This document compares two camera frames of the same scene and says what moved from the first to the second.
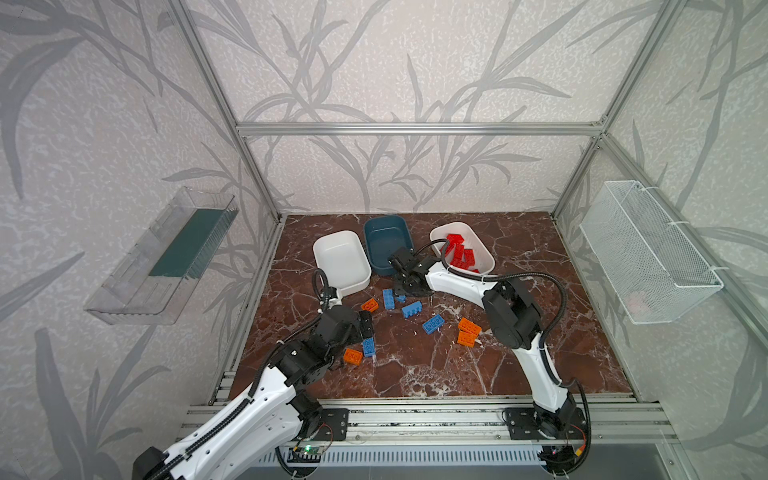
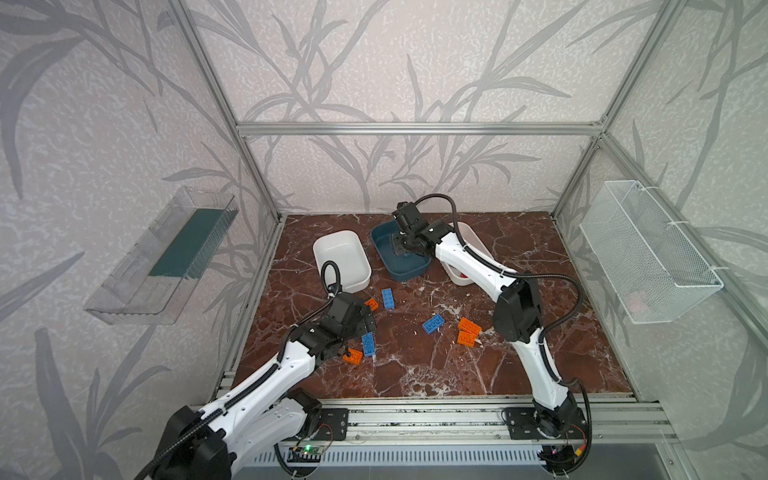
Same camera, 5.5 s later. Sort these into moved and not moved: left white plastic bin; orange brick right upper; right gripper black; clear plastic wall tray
Moved: right gripper black
Not moved: left white plastic bin; clear plastic wall tray; orange brick right upper
